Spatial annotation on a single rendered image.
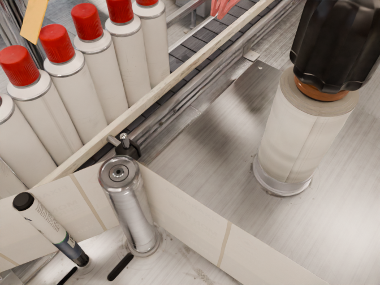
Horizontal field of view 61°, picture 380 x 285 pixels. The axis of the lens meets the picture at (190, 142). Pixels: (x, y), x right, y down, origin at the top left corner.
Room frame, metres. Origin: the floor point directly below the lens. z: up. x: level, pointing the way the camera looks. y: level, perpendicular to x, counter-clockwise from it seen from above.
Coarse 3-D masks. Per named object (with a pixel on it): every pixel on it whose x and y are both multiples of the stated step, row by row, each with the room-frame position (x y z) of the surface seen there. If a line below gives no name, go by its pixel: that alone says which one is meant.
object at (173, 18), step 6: (192, 0) 0.59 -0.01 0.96; (198, 0) 0.59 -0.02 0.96; (204, 0) 0.60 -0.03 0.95; (186, 6) 0.57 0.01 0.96; (192, 6) 0.57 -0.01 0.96; (174, 12) 0.55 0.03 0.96; (180, 12) 0.55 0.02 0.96; (186, 12) 0.56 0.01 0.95; (168, 18) 0.53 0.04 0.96; (174, 18) 0.53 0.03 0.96; (180, 18) 0.55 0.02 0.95; (168, 24) 0.52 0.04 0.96
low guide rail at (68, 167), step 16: (272, 0) 0.69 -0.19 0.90; (240, 16) 0.61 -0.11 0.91; (224, 32) 0.55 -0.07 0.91; (208, 48) 0.50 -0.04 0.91; (192, 64) 0.46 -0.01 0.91; (176, 80) 0.43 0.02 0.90; (144, 96) 0.38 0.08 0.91; (160, 96) 0.39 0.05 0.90; (128, 112) 0.34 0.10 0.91; (112, 128) 0.31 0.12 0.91; (96, 144) 0.28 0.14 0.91; (80, 160) 0.26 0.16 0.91; (48, 176) 0.22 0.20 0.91
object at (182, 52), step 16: (240, 0) 0.72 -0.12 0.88; (256, 0) 0.72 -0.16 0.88; (224, 16) 0.66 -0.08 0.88; (256, 16) 0.66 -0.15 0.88; (208, 32) 0.60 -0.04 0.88; (240, 32) 0.60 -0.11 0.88; (176, 48) 0.55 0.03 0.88; (192, 48) 0.55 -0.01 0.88; (224, 48) 0.55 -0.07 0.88; (176, 64) 0.50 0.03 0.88; (208, 64) 0.51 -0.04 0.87; (144, 112) 0.37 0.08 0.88; (128, 128) 0.34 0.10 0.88; (96, 160) 0.27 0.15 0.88
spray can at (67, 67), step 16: (48, 32) 0.32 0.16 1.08; (64, 32) 0.32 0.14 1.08; (48, 48) 0.31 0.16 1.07; (64, 48) 0.31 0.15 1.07; (48, 64) 0.31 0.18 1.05; (64, 64) 0.31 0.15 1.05; (80, 64) 0.31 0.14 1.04; (64, 80) 0.30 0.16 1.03; (80, 80) 0.31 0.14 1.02; (64, 96) 0.30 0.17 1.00; (80, 96) 0.30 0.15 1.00; (96, 96) 0.32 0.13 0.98; (80, 112) 0.30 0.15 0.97; (96, 112) 0.31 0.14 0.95; (80, 128) 0.30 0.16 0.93; (96, 128) 0.30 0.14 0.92
